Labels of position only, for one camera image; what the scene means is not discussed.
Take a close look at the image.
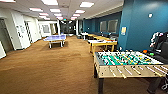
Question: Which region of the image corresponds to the small white table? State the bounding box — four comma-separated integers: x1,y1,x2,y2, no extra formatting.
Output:
80,31,90,41

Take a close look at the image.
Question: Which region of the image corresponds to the yellow air hockey table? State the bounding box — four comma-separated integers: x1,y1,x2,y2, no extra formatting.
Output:
87,38,119,55

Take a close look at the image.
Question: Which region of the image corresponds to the interior glass window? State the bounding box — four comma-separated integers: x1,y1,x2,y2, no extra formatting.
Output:
107,18,120,35
98,20,108,34

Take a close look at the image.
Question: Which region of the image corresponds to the blue ping pong table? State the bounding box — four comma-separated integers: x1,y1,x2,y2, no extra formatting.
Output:
42,33,68,50

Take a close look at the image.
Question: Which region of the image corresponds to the ceiling light panel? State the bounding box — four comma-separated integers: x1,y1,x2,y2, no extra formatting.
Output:
71,8,82,15
49,8,62,14
40,0,60,6
78,1,95,9
52,12,64,18
28,7,44,13
38,12,50,17
0,0,16,4
70,13,80,18

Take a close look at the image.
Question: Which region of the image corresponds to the green foosball table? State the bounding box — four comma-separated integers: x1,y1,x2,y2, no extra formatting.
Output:
92,49,168,94

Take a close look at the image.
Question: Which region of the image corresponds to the pale framed wall sign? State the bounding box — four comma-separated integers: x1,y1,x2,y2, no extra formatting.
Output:
120,26,127,36

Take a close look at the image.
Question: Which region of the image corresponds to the framed glass wall panel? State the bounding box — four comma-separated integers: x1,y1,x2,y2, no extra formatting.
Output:
41,24,51,35

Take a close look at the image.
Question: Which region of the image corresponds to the paper notice on wall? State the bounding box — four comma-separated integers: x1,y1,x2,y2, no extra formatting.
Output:
16,25,22,35

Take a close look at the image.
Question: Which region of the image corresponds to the round white wall sensor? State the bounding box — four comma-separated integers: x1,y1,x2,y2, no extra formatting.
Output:
147,12,154,19

